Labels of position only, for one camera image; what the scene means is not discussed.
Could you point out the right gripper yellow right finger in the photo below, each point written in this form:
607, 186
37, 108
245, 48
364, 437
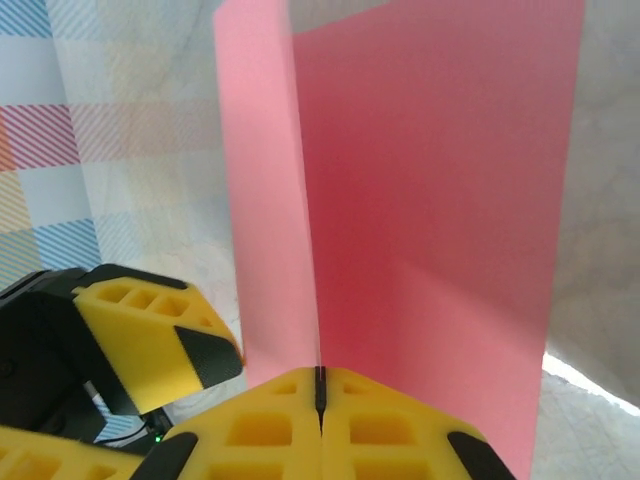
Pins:
390, 435

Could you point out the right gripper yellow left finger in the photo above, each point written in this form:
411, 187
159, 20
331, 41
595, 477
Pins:
250, 430

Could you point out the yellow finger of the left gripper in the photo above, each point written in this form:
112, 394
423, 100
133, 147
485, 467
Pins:
150, 340
50, 460

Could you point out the pink paper sheet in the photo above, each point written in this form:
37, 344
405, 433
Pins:
425, 200

